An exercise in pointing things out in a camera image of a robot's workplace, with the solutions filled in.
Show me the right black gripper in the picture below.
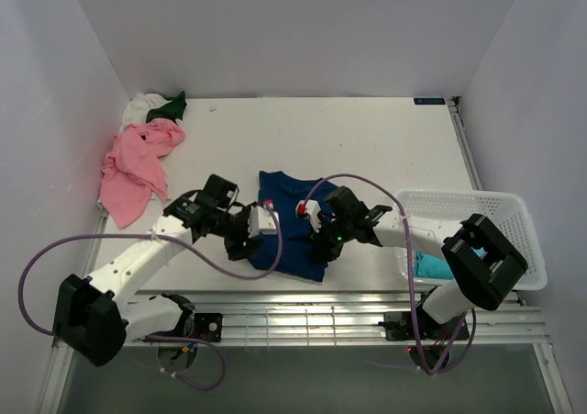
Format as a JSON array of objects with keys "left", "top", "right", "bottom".
[{"left": 306, "top": 215, "right": 354, "bottom": 263}]

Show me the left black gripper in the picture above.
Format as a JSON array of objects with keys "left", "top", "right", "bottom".
[{"left": 213, "top": 200, "right": 263, "bottom": 261}]

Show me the navy blue printed t-shirt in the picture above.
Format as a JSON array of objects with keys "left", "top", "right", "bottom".
[{"left": 258, "top": 171, "right": 327, "bottom": 283}]

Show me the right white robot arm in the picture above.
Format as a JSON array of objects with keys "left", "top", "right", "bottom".
[{"left": 296, "top": 186, "right": 529, "bottom": 338}]

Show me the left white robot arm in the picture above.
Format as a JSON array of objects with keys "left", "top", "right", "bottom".
[{"left": 52, "top": 174, "right": 279, "bottom": 366}]

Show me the rolled turquoise t-shirt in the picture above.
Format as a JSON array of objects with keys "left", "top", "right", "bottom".
[{"left": 412, "top": 247, "right": 490, "bottom": 280}]

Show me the pink t-shirt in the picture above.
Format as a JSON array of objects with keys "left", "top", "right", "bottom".
[{"left": 99, "top": 118, "right": 185, "bottom": 229}]

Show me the dark green t-shirt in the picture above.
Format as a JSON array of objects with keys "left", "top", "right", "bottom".
[{"left": 146, "top": 91, "right": 187, "bottom": 125}]

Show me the blue label sticker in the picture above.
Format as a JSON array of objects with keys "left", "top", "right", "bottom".
[{"left": 414, "top": 97, "right": 446, "bottom": 106}]

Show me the white t-shirt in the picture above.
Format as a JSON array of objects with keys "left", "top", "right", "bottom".
[{"left": 121, "top": 94, "right": 167, "bottom": 129}]

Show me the white plastic basket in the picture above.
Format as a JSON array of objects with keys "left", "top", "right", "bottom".
[{"left": 397, "top": 189, "right": 548, "bottom": 291}]

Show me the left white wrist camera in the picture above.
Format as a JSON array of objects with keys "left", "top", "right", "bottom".
[{"left": 249, "top": 201, "right": 279, "bottom": 238}]

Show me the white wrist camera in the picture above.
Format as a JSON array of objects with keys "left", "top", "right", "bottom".
[
  {"left": 249, "top": 201, "right": 279, "bottom": 238},
  {"left": 295, "top": 200, "right": 328, "bottom": 233}
]

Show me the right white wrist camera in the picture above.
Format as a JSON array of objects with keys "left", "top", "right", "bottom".
[{"left": 295, "top": 200, "right": 328, "bottom": 233}]

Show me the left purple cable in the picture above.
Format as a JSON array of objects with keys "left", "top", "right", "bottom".
[{"left": 17, "top": 207, "right": 284, "bottom": 391}]

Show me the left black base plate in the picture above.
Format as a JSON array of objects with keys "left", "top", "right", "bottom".
[{"left": 152, "top": 312, "right": 223, "bottom": 342}]

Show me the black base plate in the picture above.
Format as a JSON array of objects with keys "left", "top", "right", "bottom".
[
  {"left": 152, "top": 312, "right": 223, "bottom": 342},
  {"left": 378, "top": 311, "right": 460, "bottom": 341}
]

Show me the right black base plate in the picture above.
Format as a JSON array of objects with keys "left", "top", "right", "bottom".
[{"left": 378, "top": 311, "right": 460, "bottom": 341}]

